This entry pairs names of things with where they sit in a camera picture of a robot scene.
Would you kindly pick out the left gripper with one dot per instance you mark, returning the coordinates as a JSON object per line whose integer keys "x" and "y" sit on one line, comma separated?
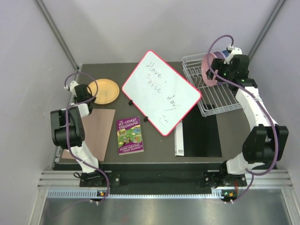
{"x": 93, "y": 100}

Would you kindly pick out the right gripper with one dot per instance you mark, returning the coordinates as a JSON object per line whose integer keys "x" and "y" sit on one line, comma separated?
{"x": 218, "y": 64}

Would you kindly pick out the yellow plate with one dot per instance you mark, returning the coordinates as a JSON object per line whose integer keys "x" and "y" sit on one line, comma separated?
{"x": 108, "y": 91}

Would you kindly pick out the white wire dish rack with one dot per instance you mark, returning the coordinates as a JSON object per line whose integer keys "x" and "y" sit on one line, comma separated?
{"x": 215, "y": 100}

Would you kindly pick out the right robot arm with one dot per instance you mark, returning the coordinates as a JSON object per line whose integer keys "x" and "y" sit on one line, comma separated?
{"x": 266, "y": 141}

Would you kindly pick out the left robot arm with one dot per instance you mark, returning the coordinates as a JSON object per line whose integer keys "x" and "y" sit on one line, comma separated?
{"x": 68, "y": 131}

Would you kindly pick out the blue plate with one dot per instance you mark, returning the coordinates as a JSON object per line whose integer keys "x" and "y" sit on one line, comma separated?
{"x": 225, "y": 53}

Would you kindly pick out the purple plate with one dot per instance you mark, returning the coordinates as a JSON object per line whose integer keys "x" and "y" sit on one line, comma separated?
{"x": 219, "y": 55}

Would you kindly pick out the brown cardboard sheet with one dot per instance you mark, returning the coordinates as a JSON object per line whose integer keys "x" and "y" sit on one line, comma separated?
{"x": 97, "y": 127}

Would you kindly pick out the purple treehouse book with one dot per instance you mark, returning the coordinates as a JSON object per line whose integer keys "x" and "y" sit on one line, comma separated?
{"x": 129, "y": 136}

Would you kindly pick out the black flat box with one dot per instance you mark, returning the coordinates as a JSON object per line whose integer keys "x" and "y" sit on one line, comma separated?
{"x": 197, "y": 136}

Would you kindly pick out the red-framed whiteboard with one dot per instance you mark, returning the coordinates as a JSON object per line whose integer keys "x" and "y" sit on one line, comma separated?
{"x": 160, "y": 93}

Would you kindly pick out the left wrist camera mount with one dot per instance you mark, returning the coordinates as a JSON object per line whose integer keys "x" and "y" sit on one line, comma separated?
{"x": 71, "y": 86}

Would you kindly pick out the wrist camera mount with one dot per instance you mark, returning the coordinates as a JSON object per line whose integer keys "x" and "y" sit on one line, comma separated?
{"x": 71, "y": 86}
{"x": 232, "y": 52}

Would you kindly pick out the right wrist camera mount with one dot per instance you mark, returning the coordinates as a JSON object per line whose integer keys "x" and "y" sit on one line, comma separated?
{"x": 232, "y": 52}

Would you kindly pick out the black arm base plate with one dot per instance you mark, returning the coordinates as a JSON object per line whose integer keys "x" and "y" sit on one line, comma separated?
{"x": 204, "y": 175}

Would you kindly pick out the aluminium front rail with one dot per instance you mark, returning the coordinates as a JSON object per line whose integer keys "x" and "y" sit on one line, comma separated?
{"x": 62, "y": 184}

